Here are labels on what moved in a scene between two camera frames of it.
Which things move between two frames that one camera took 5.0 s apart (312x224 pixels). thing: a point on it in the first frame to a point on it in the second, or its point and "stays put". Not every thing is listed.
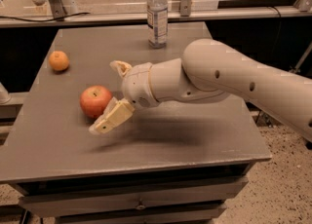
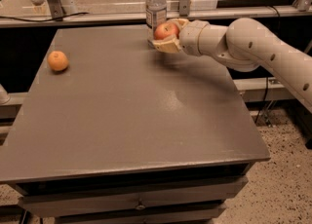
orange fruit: [58, 60] stays put
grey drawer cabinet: [179, 162] stays put
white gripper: [136, 84] to [190, 37]
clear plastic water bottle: [157, 17] stays put
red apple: [94, 100] to [165, 30]
